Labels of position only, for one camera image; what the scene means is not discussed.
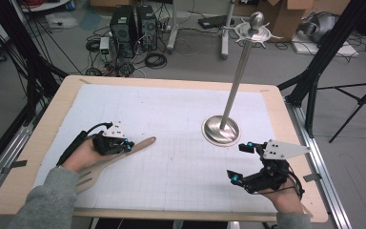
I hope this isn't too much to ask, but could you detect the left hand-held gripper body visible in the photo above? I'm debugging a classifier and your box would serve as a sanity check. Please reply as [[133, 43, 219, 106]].
[[91, 119, 127, 157]]

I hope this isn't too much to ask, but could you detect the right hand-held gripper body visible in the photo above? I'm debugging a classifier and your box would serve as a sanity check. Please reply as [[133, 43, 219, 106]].
[[244, 138, 313, 194]]

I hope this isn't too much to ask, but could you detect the beige slotted spatula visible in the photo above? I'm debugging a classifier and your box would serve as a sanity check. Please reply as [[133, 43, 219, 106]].
[[74, 136, 157, 195]]

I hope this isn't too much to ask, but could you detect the silver metal utensil rack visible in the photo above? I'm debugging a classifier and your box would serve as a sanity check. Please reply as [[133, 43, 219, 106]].
[[201, 10, 284, 147]]

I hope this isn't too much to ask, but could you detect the person's left hand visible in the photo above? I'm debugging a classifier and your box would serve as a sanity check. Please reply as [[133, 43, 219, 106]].
[[61, 138, 122, 175]]

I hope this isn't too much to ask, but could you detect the person's right hand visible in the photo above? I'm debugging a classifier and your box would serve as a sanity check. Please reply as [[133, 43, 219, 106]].
[[261, 180, 304, 215]]

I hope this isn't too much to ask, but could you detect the black table clamp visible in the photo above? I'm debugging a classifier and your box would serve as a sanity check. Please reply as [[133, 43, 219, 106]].
[[302, 173, 323, 183]]

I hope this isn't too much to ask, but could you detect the white grid mat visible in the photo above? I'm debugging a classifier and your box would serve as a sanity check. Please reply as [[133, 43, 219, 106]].
[[32, 83, 279, 214]]

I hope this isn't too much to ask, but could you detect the small white device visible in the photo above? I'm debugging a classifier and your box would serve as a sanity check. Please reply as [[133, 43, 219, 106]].
[[98, 36, 111, 62]]

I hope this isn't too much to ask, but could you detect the black tripod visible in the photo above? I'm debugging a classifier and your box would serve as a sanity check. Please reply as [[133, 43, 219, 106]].
[[317, 75, 366, 144]]

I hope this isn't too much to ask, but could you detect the white-legged office desk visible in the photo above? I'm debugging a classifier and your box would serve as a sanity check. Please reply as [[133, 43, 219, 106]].
[[166, 0, 236, 60]]

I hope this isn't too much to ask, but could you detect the black computer tower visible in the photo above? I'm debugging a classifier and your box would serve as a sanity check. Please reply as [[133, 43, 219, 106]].
[[109, 5, 138, 59], [135, 5, 158, 52]]

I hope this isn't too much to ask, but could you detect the white foam board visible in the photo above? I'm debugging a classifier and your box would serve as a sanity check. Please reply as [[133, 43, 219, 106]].
[[291, 32, 360, 59]]

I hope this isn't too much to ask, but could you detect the black flat box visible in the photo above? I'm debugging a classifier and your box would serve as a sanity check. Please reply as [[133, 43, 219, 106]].
[[197, 13, 234, 31]]

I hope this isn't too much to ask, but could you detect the white plastic sheet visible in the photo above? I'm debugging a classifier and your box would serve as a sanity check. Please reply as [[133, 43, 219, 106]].
[[45, 12, 79, 30]]

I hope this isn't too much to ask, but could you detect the large open cardboard box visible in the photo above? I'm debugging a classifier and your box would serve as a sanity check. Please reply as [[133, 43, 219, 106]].
[[259, 0, 316, 43]]

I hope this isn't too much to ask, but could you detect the grey rounded machine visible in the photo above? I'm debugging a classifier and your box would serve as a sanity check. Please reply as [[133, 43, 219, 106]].
[[298, 11, 340, 44]]

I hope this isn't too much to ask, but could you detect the round white table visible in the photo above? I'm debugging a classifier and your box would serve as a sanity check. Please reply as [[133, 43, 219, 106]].
[[20, 0, 74, 13]]

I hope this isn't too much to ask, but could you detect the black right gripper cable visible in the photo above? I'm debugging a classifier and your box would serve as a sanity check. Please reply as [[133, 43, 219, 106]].
[[260, 165, 306, 199]]

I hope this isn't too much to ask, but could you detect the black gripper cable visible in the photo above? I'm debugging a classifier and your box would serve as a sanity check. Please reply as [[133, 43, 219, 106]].
[[260, 165, 306, 199], [56, 121, 113, 167]]

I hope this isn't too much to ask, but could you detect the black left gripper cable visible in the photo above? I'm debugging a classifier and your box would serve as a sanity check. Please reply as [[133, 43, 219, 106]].
[[56, 121, 113, 167]]

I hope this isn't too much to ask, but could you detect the aluminium rail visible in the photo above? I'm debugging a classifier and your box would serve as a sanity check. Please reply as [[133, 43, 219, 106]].
[[284, 100, 353, 229], [0, 121, 35, 208]]

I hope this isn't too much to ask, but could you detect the coiled black cable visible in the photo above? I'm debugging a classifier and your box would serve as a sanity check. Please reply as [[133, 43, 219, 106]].
[[144, 51, 169, 70]]

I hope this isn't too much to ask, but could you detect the black metal frame post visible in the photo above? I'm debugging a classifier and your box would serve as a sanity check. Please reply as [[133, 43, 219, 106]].
[[277, 0, 366, 139], [0, 0, 70, 179]]

